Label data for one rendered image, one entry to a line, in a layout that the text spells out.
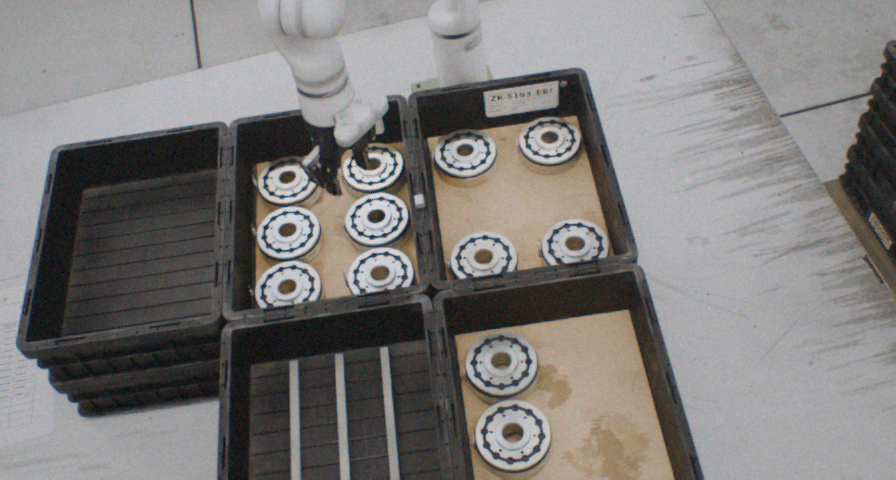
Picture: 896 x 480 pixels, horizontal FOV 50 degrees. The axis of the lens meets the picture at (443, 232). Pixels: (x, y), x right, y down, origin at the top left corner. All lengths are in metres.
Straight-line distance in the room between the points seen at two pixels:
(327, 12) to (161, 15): 2.32
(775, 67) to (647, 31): 1.03
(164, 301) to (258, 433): 0.29
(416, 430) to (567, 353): 0.24
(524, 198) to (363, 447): 0.49
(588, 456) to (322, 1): 0.68
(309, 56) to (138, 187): 0.61
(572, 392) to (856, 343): 0.49
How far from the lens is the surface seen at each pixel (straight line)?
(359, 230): 1.52
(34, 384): 1.75
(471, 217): 1.55
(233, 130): 1.63
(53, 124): 2.13
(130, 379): 1.54
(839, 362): 1.61
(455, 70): 1.76
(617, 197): 1.44
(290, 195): 1.60
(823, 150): 2.82
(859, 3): 3.28
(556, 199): 1.57
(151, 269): 1.62
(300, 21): 1.16
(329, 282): 1.51
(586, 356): 1.41
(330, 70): 1.22
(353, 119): 1.26
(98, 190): 1.77
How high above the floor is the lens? 2.06
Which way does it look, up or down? 53 degrees down
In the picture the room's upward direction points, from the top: 9 degrees counter-clockwise
